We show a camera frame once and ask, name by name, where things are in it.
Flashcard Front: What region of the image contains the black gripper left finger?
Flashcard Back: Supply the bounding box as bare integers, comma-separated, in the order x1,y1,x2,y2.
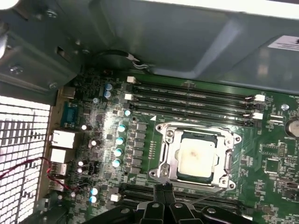
87,183,165,224

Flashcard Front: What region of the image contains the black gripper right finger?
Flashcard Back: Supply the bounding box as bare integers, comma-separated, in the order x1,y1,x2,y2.
164,183,254,224

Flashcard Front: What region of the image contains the thin metal locking lever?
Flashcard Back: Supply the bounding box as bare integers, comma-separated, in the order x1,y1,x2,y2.
192,188,227,205

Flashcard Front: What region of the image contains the square silver CPU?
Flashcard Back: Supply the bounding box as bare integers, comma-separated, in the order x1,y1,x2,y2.
176,130,219,185

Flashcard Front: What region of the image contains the black RAM slot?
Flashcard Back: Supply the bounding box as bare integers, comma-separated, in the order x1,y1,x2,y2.
128,102,256,128
124,93,266,121
128,84,262,112
127,76,266,103
121,183,236,206

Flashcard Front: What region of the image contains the CPU socket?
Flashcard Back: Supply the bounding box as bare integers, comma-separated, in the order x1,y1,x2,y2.
148,121,242,193

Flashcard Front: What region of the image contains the green motherboard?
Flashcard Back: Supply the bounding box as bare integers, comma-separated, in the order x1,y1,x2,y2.
56,67,299,224

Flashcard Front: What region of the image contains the round coin battery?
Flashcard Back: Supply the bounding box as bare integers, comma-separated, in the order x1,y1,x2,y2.
286,118,299,139

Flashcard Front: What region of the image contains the black PC case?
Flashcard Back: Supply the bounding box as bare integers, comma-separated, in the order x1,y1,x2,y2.
0,0,299,224

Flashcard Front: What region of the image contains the red and black twisted wire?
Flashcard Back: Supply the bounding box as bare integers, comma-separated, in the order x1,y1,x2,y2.
0,156,79,192

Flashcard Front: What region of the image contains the black cable with white tip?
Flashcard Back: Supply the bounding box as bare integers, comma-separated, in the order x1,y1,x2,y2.
93,49,149,70

